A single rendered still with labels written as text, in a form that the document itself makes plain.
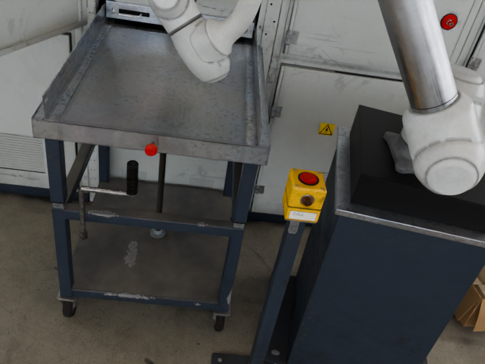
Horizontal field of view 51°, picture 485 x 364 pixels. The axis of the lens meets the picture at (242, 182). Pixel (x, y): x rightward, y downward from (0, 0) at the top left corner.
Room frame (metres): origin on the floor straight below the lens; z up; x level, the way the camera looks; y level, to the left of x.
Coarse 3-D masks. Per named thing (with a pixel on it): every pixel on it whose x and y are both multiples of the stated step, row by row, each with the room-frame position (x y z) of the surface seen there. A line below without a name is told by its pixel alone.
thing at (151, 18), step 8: (112, 0) 1.79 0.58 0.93; (112, 8) 1.78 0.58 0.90; (120, 8) 1.78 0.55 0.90; (128, 8) 1.79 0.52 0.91; (136, 8) 1.79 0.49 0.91; (144, 8) 1.79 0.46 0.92; (112, 16) 1.78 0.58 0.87; (120, 16) 1.79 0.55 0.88; (144, 16) 1.80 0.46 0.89; (152, 16) 1.80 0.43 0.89; (208, 16) 1.82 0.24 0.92; (216, 16) 1.83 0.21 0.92; (160, 24) 1.80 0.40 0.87; (248, 32) 1.84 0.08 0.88
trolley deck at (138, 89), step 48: (144, 48) 1.61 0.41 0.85; (240, 48) 1.77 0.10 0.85; (96, 96) 1.24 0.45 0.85; (144, 96) 1.29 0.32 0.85; (192, 96) 1.34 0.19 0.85; (240, 96) 1.40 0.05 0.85; (96, 144) 1.09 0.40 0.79; (144, 144) 1.10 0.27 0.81; (192, 144) 1.12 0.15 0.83; (240, 144) 1.13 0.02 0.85
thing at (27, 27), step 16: (0, 0) 1.43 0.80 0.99; (16, 0) 1.49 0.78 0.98; (32, 0) 1.55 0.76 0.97; (48, 0) 1.61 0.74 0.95; (64, 0) 1.68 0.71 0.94; (0, 16) 1.43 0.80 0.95; (16, 16) 1.48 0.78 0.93; (32, 16) 1.54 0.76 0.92; (48, 16) 1.61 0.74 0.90; (64, 16) 1.67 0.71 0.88; (0, 32) 1.42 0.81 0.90; (16, 32) 1.47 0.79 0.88; (32, 32) 1.54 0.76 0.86; (48, 32) 1.56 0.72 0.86; (64, 32) 1.63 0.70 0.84; (0, 48) 1.41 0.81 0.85; (16, 48) 1.43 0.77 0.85
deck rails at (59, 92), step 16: (96, 16) 1.65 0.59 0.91; (96, 32) 1.64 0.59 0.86; (256, 32) 1.77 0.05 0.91; (80, 48) 1.43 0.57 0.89; (96, 48) 1.53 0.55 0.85; (256, 48) 1.65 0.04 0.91; (64, 64) 1.26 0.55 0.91; (80, 64) 1.40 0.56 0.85; (256, 64) 1.55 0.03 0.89; (64, 80) 1.26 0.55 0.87; (80, 80) 1.31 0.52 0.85; (256, 80) 1.46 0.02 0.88; (48, 96) 1.11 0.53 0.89; (64, 96) 1.20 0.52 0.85; (256, 96) 1.38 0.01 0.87; (48, 112) 1.10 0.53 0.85; (256, 112) 1.30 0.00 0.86; (256, 128) 1.23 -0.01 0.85; (256, 144) 1.14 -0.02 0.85
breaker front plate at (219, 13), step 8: (120, 0) 1.80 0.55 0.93; (128, 0) 1.80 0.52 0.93; (136, 0) 1.80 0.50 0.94; (144, 0) 1.81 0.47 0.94; (200, 0) 1.83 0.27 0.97; (208, 0) 1.83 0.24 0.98; (216, 0) 1.83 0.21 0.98; (224, 0) 1.84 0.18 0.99; (232, 0) 1.84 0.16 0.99; (200, 8) 1.83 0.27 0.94; (208, 8) 1.83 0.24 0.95; (216, 8) 1.84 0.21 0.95; (224, 8) 1.84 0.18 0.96; (232, 8) 1.84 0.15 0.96; (224, 16) 1.84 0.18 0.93
